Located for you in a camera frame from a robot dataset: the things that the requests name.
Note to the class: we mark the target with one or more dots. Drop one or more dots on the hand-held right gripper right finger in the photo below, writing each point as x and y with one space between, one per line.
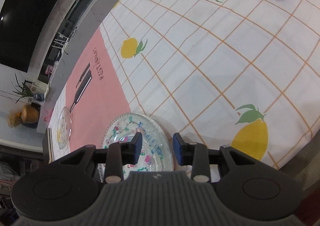
177 149

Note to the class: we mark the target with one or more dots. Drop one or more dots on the grey stone television bench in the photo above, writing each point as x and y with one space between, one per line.
82 23

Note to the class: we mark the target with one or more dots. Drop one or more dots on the clear glass bowl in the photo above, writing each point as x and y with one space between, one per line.
156 127
63 128

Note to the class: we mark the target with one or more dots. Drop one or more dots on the black television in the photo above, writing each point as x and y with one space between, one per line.
25 23

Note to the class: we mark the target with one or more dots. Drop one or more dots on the white painted plate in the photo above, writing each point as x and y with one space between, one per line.
151 152

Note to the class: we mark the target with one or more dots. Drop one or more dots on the lemon print checked tablecloth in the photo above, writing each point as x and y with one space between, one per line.
212 53

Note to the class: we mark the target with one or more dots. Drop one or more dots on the gold vase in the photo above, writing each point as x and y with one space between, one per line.
30 114

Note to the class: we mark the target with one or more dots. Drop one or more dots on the white printed container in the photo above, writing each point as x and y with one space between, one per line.
40 86

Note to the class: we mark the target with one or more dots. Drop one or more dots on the black notebook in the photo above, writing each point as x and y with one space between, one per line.
46 146

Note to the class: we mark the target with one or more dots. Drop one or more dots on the white router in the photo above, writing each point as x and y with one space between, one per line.
59 42

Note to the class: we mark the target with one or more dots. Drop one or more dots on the pink table runner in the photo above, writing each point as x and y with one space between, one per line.
100 106

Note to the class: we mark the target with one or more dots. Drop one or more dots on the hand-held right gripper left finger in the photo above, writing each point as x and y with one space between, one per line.
138 147

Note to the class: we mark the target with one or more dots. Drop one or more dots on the dried yellow flowers in vase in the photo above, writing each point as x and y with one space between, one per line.
13 119

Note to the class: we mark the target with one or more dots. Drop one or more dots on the green plant in blue vase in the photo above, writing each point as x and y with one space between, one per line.
25 91

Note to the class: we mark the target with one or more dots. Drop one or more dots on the pink photo card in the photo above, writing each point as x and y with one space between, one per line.
50 70

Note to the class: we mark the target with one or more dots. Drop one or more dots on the pink basket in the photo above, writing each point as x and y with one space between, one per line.
47 117

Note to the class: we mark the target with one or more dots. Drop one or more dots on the dark glass door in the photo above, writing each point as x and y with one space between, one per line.
17 166

